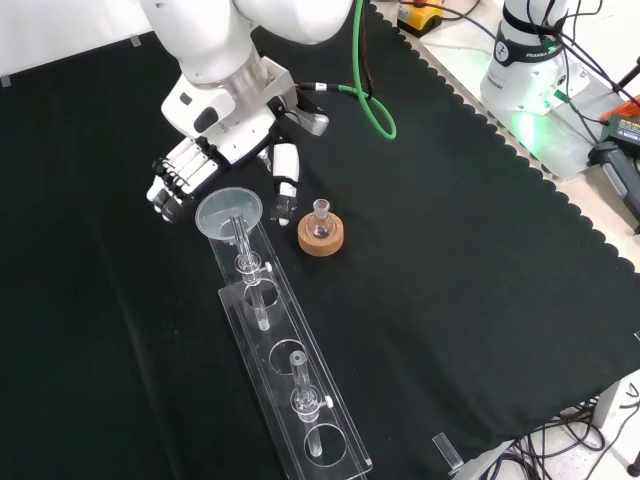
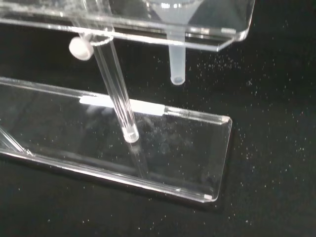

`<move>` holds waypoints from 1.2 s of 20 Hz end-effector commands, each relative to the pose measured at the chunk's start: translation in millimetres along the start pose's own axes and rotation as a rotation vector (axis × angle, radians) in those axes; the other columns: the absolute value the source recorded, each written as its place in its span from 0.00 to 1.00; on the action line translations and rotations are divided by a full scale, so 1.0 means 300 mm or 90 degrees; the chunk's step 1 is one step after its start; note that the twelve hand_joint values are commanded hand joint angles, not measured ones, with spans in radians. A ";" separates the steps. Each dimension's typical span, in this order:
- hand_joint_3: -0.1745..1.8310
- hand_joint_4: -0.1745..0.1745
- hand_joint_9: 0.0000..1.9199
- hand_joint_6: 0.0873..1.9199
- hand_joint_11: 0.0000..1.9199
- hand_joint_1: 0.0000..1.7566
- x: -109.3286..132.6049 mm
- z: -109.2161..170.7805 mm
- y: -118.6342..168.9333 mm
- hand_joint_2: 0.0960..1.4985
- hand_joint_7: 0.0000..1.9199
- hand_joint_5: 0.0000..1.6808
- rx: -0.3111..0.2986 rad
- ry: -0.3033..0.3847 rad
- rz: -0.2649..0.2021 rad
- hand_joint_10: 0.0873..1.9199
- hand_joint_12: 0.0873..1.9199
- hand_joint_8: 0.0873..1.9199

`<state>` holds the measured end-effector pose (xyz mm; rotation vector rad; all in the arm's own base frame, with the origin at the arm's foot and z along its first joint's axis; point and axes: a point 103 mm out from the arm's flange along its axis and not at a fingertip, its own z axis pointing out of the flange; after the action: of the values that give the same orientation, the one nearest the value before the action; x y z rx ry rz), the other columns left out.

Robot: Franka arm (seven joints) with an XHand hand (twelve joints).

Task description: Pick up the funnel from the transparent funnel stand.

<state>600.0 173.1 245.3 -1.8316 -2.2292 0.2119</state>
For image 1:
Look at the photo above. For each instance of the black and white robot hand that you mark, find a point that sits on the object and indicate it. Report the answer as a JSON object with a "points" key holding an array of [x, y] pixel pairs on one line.
{"points": [[235, 130]]}

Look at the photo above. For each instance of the black and orange power adapter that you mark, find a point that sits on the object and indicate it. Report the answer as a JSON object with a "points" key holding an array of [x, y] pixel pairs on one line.
{"points": [[625, 125]]}

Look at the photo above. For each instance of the small round-bottom glass flask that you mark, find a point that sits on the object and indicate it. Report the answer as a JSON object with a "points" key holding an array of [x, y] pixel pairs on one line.
{"points": [[320, 225]]}

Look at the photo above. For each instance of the black bench cloth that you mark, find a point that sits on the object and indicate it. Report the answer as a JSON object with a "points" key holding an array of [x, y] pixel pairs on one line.
{"points": [[425, 250]]}

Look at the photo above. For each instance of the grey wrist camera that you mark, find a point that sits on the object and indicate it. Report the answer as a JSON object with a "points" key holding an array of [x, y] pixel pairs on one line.
{"points": [[314, 121]]}

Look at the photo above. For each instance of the yellow stop button box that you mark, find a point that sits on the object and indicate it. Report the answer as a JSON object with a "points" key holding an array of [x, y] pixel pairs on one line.
{"points": [[417, 17]]}

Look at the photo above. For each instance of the clear plastic cloth clip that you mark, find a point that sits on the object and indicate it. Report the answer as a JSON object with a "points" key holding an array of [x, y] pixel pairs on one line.
{"points": [[447, 452]]}

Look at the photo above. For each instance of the black box device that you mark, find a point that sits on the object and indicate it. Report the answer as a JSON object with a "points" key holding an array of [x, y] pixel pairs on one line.
{"points": [[617, 172]]}

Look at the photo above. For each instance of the grey tape piece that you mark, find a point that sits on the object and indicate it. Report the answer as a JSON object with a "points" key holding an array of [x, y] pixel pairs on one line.
{"points": [[4, 81], [136, 41]]}

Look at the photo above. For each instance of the clear acrylic funnel stand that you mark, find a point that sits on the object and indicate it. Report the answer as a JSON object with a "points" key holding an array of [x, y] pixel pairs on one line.
{"points": [[295, 345]]}

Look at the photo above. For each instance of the grey metal base plate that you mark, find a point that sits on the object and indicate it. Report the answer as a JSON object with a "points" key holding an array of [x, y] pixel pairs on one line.
{"points": [[560, 135]]}

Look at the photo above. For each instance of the clear plastic funnel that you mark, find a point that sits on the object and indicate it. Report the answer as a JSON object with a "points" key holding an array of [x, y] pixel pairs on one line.
{"points": [[220, 212]]}

